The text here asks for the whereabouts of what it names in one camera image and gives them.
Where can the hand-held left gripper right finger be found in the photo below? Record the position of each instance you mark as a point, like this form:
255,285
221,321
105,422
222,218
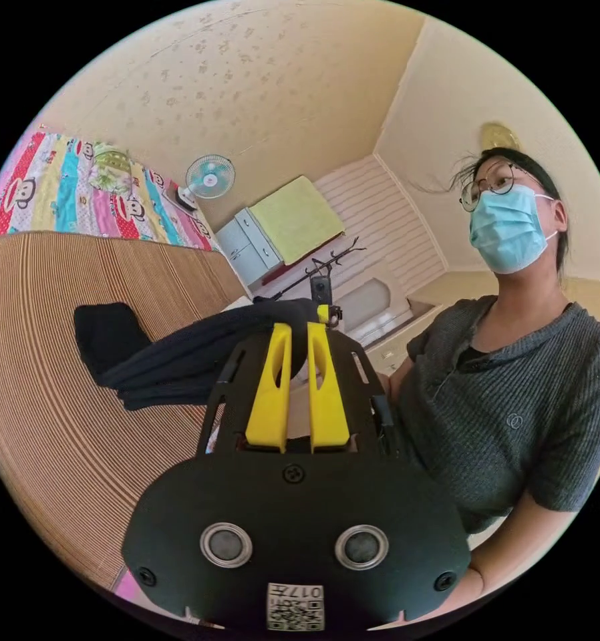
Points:
327,410

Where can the bed with woven mat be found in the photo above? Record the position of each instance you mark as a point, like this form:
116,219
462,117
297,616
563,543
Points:
54,400

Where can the green floral pillow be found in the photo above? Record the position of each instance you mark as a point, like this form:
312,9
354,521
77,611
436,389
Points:
110,165

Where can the grey cupboard with yellow cloth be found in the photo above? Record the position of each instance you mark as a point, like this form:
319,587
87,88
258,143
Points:
280,225

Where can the golden ceiling lamp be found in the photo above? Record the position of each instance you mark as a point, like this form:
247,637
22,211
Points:
500,136

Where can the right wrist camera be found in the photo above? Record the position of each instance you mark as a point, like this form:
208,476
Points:
320,289

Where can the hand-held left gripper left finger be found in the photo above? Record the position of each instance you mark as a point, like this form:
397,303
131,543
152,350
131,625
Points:
271,400

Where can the black coat stand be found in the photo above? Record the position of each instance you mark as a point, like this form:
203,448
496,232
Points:
330,263

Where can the person's body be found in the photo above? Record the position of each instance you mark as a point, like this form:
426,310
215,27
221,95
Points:
505,400

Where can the black pants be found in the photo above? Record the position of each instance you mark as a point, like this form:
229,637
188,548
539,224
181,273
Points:
180,358

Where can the person's right forearm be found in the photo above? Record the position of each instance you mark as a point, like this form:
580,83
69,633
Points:
394,383

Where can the pale blue table fan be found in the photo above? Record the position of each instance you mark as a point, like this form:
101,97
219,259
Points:
211,178

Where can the person's left forearm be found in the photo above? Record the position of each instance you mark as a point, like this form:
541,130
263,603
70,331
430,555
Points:
505,541

